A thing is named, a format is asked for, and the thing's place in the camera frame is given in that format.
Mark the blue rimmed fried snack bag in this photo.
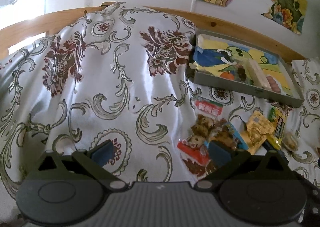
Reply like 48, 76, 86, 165
177, 114, 249, 166

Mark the dark blue packet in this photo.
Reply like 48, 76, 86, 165
262, 140, 289, 165

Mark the gold foil snack pouch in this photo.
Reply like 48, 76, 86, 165
240, 110, 275, 155

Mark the yellow green snack packet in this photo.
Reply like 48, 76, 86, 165
267, 107, 287, 150

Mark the red label braised egg pack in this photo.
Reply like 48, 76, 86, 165
195, 97, 223, 116

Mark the sausage pack blue white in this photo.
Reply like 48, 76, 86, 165
266, 76, 281, 93

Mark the white rice cracker bar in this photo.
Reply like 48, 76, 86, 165
246, 59, 271, 90

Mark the grey tray with painting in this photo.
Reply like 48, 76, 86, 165
189, 30, 304, 108

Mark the round pastry in clear wrap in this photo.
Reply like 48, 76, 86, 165
282, 132, 298, 152

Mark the floral white bed cover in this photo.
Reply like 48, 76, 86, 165
0, 2, 320, 227

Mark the wooden bed frame rail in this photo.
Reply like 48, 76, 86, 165
1, 2, 306, 63

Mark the window frame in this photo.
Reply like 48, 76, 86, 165
1, 0, 46, 29

